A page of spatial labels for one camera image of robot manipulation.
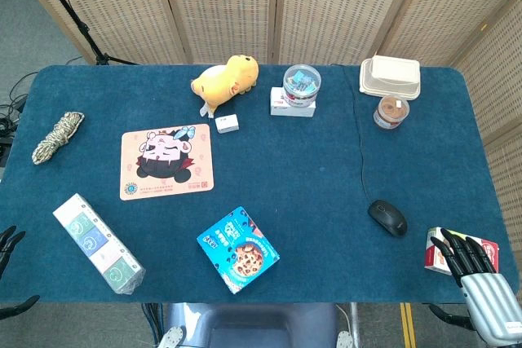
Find black and silver right hand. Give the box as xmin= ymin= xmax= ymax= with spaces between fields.
xmin=427 ymin=227 xmax=522 ymax=348

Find black and silver left hand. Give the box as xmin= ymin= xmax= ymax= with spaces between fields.
xmin=0 ymin=224 xmax=41 ymax=321

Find black computer mouse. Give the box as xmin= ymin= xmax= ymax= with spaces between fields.
xmin=367 ymin=199 xmax=409 ymax=238

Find thin black mouse cable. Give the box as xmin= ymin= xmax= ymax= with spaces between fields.
xmin=340 ymin=64 xmax=374 ymax=205

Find pink cartoon mouse pad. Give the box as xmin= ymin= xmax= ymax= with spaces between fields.
xmin=119 ymin=123 xmax=215 ymax=201

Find red and white food box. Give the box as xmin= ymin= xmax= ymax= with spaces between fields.
xmin=423 ymin=227 xmax=501 ymax=276

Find silver table leg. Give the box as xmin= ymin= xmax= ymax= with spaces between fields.
xmin=349 ymin=302 xmax=362 ymax=348

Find black tripod stand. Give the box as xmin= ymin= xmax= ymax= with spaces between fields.
xmin=28 ymin=0 xmax=139 ymax=67

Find clear jar with brown contents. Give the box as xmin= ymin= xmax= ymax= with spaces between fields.
xmin=373 ymin=95 xmax=410 ymax=131

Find dark blue tablecloth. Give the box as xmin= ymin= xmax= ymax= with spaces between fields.
xmin=0 ymin=63 xmax=509 ymax=305

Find blue cookie box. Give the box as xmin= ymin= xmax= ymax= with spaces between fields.
xmin=196 ymin=205 xmax=281 ymax=295

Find blue-grey robot torso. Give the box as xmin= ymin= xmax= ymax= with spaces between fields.
xmin=162 ymin=302 xmax=339 ymax=348

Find beige takeout container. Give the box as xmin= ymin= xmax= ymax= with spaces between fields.
xmin=358 ymin=55 xmax=422 ymax=101

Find small white box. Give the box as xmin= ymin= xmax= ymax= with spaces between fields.
xmin=215 ymin=114 xmax=241 ymax=134

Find yellow plush toy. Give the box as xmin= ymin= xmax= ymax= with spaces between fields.
xmin=190 ymin=54 xmax=260 ymax=119

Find white flat cardboard box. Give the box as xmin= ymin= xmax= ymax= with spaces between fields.
xmin=269 ymin=86 xmax=317 ymax=117

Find clear jar of binder clips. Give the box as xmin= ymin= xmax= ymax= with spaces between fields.
xmin=282 ymin=64 xmax=322 ymax=108

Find woven folding screen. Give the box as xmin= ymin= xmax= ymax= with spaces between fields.
xmin=6 ymin=0 xmax=522 ymax=267

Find coiled beige rope bundle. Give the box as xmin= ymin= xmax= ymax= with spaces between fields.
xmin=31 ymin=111 xmax=86 ymax=166

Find tangled black cables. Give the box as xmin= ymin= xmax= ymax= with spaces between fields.
xmin=0 ymin=56 xmax=82 ymax=165

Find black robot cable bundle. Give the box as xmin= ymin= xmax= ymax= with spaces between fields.
xmin=140 ymin=302 xmax=165 ymax=348

